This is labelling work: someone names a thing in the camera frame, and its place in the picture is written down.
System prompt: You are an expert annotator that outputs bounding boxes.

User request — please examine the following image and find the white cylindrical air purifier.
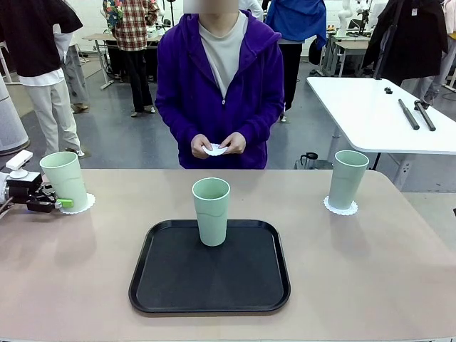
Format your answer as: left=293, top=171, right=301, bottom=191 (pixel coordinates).
left=0, top=76, right=30, bottom=157

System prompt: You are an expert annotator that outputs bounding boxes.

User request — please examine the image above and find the person in dark shirt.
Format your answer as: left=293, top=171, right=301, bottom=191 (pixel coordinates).
left=0, top=0, right=86, bottom=157

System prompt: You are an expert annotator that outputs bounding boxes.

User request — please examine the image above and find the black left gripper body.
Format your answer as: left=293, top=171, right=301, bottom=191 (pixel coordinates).
left=5, top=172, right=57, bottom=214

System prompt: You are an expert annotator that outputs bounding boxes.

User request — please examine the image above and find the person's left hand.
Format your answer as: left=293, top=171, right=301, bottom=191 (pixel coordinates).
left=219, top=131, right=247, bottom=155

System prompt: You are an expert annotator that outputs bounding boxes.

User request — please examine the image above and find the person in plaid shirt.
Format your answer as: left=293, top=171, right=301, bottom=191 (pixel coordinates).
left=102, top=0, right=160, bottom=118

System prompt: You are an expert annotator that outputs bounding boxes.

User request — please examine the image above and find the purple sleeved right forearm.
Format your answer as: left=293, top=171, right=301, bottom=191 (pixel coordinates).
left=155, top=95, right=200, bottom=143

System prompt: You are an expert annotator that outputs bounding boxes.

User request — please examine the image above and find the person in purple hoodie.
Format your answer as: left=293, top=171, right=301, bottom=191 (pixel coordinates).
left=155, top=9, right=286, bottom=170

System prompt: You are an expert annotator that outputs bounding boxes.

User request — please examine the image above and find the person in blue jacket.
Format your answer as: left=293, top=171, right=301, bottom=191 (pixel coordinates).
left=265, top=0, right=328, bottom=122

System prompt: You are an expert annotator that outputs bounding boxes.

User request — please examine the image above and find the person's right hand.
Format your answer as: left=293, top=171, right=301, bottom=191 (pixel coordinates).
left=191, top=133, right=215, bottom=160

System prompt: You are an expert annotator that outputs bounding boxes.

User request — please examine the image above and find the pale green plastic cup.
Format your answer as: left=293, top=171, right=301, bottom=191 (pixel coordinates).
left=38, top=151, right=90, bottom=214
left=192, top=177, right=232, bottom=247
left=327, top=149, right=370, bottom=210

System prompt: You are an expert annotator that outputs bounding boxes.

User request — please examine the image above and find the grey background desk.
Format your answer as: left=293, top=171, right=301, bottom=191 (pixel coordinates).
left=82, top=32, right=168, bottom=90

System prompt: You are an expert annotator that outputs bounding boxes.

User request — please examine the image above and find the purple sleeved left forearm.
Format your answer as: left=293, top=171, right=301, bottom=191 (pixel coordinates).
left=240, top=99, right=286, bottom=149

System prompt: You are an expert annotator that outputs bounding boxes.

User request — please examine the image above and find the hanging black jacket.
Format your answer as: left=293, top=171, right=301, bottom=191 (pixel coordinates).
left=361, top=0, right=449, bottom=86

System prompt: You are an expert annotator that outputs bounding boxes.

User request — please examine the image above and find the white scalloped coaster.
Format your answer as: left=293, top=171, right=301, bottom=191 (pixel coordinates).
left=201, top=142, right=229, bottom=157
left=58, top=192, right=97, bottom=215
left=323, top=195, right=358, bottom=217

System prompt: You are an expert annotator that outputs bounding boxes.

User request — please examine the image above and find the white side table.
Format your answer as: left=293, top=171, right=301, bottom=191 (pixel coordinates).
left=306, top=76, right=456, bottom=155

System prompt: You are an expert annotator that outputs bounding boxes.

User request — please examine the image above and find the black plastic tray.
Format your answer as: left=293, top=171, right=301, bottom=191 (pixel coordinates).
left=128, top=218, right=292, bottom=314

